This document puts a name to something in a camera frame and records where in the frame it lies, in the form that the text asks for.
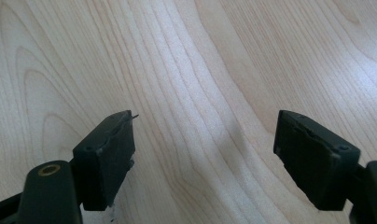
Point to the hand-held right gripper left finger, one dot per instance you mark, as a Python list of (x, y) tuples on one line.
[(106, 161)]

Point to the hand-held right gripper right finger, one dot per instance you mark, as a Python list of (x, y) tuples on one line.
[(314, 161)]

